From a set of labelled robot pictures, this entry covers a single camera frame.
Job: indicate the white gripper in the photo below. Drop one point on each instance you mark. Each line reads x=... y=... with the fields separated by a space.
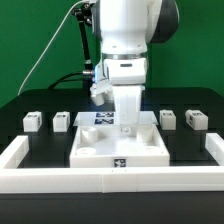
x=126 y=78

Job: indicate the white square tabletop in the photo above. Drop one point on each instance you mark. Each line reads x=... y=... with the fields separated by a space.
x=109 y=146

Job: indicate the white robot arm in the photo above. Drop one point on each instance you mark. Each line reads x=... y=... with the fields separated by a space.
x=125 y=28

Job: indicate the white marker sheet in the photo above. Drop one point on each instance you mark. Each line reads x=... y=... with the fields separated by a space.
x=109 y=118

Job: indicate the white U-shaped obstacle fence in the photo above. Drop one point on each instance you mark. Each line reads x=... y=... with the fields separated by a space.
x=14 y=180

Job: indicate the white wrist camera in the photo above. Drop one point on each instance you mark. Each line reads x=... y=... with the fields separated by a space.
x=99 y=90

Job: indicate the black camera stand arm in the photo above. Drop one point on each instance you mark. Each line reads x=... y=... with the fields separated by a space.
x=83 y=15

